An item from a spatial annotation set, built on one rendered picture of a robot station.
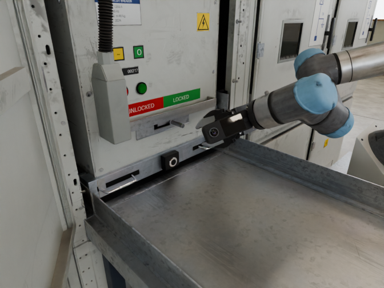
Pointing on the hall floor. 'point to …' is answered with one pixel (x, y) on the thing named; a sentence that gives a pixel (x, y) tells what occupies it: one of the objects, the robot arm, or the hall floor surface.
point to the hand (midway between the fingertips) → (200, 135)
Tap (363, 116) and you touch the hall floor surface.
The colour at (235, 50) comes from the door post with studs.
